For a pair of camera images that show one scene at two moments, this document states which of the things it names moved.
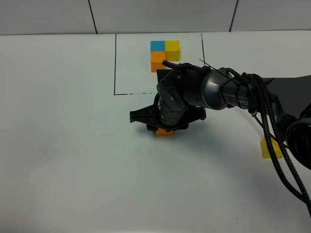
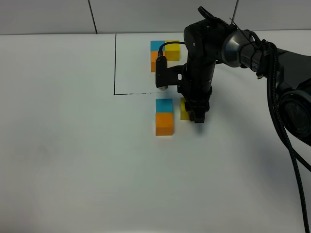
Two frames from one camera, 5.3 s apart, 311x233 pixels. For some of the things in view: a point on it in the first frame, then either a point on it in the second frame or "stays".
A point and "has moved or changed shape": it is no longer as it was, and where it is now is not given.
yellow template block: x=172 y=50 stays
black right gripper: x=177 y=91 to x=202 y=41
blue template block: x=158 y=45 stays
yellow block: x=265 y=149 has moved or changed shape
